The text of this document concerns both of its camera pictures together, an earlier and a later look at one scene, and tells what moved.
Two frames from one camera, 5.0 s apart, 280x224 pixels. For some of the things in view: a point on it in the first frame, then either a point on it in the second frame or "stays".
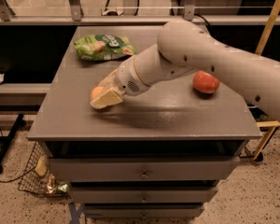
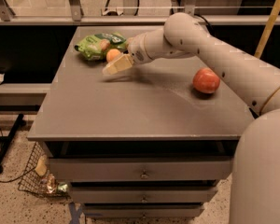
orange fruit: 95,91 -> 112,53
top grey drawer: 102,169 stays
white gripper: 127,77 -> 136,50
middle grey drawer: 141,194 stays
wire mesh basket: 37,176 stays
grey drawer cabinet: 159,154 stays
